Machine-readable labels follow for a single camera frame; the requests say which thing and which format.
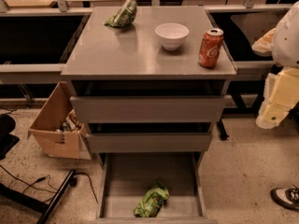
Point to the cardboard box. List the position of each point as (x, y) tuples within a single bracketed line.
[(56, 128)]

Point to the green chip bag on counter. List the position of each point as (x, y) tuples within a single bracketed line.
[(125, 15)]

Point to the grey middle drawer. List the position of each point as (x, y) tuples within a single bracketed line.
[(143, 142)]

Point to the orange soda can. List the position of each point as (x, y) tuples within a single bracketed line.
[(210, 47)]

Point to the grey drawer cabinet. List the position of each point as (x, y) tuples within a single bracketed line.
[(130, 62)]

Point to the grey white sneaker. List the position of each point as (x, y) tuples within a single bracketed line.
[(287, 198)]

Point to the black table leg frame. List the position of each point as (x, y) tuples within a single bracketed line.
[(236, 91)]

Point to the black office chair base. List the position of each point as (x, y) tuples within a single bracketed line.
[(7, 140)]

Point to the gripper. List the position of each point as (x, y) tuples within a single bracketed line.
[(287, 41)]

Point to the grey bottom drawer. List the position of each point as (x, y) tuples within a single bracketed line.
[(127, 177)]

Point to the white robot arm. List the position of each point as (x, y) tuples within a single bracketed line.
[(283, 40)]

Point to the grey top drawer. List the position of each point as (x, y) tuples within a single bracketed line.
[(147, 110)]

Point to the grey drawer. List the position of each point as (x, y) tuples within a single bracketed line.
[(147, 110), (143, 142), (127, 177)]

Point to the green rice chip bag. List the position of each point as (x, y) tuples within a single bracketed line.
[(152, 201)]

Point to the white bowl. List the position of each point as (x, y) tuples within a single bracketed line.
[(171, 35)]

